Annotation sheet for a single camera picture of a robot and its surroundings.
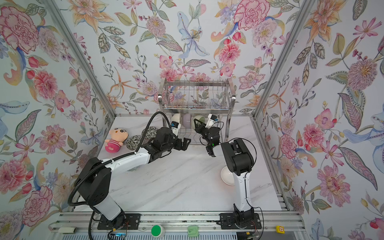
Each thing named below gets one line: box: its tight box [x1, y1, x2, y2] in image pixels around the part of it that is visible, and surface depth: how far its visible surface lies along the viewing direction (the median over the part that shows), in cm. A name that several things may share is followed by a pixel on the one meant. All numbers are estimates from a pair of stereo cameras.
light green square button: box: [187, 225, 199, 237], surface depth 72 cm
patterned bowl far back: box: [141, 126, 158, 139], surface depth 109 cm
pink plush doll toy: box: [104, 128, 129, 153], surface depth 101 cm
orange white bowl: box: [221, 166, 235, 186], surface depth 88 cm
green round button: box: [151, 224, 165, 238], surface depth 65 cm
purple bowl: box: [182, 113, 191, 129], surface depth 104 cm
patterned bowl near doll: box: [126, 135, 142, 151], surface depth 103 cm
